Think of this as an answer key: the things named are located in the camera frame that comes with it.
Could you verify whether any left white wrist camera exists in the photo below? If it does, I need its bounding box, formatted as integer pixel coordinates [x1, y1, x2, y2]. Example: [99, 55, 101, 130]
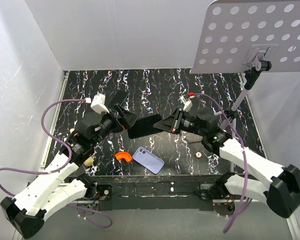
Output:
[85, 93, 110, 115]

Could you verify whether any cream wooden pestle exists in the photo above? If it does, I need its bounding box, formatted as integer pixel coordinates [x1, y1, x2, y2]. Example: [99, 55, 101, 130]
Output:
[69, 128, 94, 167]

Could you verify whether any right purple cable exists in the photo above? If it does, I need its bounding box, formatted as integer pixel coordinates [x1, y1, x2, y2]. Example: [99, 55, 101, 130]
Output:
[193, 93, 253, 234]

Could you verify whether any black smartphone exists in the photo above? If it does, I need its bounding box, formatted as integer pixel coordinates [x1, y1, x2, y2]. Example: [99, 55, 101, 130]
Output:
[107, 90, 129, 111]

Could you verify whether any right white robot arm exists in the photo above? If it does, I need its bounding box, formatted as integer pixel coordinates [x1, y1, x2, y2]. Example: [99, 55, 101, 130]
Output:
[153, 108, 300, 218]

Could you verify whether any orange curved pipe piece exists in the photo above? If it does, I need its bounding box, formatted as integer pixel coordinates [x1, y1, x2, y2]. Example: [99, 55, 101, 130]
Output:
[115, 151, 133, 163]

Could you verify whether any perforated music stand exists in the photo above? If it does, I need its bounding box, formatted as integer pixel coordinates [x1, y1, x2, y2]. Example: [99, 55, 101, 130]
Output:
[173, 0, 300, 174]

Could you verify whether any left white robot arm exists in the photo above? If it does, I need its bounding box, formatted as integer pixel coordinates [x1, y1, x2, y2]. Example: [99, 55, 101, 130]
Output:
[0, 103, 137, 239]

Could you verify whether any small round coin object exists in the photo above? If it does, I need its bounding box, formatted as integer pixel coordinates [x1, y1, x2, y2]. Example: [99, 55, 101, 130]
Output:
[195, 151, 202, 159]

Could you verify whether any black phone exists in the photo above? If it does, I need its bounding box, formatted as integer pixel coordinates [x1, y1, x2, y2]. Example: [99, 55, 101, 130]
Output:
[127, 114, 162, 139]

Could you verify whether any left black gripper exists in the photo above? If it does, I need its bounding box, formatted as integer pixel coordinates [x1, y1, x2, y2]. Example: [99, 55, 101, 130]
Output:
[91, 103, 139, 147]

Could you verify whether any lavender phone case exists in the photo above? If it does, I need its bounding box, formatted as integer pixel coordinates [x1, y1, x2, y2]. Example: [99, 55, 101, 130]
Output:
[132, 147, 165, 175]

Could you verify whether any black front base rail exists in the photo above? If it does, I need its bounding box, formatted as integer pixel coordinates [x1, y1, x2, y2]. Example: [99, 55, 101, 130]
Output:
[57, 174, 266, 213]

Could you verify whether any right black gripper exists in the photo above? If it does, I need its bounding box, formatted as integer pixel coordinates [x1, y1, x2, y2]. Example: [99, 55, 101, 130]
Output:
[154, 107, 207, 138]

